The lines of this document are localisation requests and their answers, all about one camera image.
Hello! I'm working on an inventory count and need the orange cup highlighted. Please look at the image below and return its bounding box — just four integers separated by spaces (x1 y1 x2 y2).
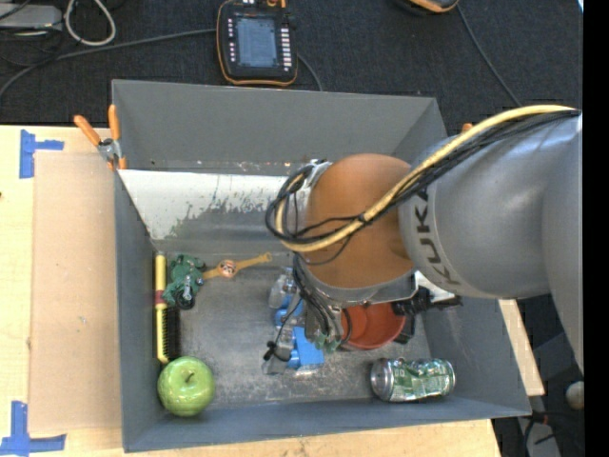
339 302 408 351

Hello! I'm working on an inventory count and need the green toy vehicle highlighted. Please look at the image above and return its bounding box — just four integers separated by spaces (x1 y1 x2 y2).
161 253 206 311

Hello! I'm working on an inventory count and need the brown cardboard board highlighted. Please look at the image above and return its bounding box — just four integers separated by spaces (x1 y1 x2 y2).
27 151 126 440

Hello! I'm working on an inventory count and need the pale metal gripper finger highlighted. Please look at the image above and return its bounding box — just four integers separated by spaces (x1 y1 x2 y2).
262 326 296 376
268 267 301 310

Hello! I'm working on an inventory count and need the yellow and black brush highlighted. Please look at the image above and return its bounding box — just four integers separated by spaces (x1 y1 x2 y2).
153 251 183 366

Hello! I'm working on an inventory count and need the orange toy wristwatch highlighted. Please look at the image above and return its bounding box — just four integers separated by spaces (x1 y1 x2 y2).
201 251 274 281

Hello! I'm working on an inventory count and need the crushed green drink can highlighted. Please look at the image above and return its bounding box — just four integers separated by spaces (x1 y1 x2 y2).
369 356 457 404

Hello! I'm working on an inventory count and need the green apple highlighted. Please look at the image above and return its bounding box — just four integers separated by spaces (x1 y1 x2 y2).
156 355 217 418

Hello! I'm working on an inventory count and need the grey metal bin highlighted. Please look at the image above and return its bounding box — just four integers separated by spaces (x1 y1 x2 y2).
110 78 533 454

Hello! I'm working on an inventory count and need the black cylinder on white bracket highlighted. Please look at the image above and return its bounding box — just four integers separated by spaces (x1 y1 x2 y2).
391 273 463 346

